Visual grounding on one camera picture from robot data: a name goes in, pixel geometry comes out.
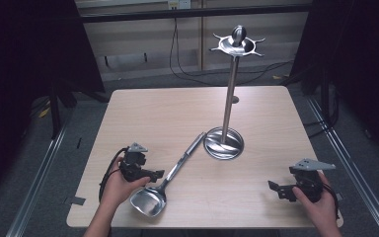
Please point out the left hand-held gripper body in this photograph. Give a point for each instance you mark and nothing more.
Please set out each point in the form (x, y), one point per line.
(134, 164)

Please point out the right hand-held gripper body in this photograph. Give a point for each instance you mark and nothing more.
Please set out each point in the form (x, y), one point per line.
(309, 184)

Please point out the silver metal ladle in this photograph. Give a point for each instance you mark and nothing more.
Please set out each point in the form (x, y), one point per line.
(164, 184)

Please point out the metal utensil rack stand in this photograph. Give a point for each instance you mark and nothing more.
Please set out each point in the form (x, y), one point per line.
(230, 95)

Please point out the person's right hand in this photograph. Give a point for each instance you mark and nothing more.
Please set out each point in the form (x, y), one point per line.
(322, 210)

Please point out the person's left hand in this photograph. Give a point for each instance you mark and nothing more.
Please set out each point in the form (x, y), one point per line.
(118, 191)

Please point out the grey tape piece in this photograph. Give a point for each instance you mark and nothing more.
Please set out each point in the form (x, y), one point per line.
(75, 200)

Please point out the black metal stand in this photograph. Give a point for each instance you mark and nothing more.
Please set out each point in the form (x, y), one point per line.
(56, 108)

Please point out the yellow tape piece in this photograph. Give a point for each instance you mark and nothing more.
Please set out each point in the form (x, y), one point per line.
(44, 112)

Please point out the black curtain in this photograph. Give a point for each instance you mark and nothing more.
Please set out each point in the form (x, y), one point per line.
(19, 65)
(358, 65)

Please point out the black horizontal bar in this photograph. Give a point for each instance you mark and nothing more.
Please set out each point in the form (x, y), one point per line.
(194, 13)

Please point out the metal floor rail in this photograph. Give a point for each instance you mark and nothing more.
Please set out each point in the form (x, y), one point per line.
(352, 171)
(36, 184)

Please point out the white wall socket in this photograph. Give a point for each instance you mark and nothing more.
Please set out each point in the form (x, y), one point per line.
(179, 4)

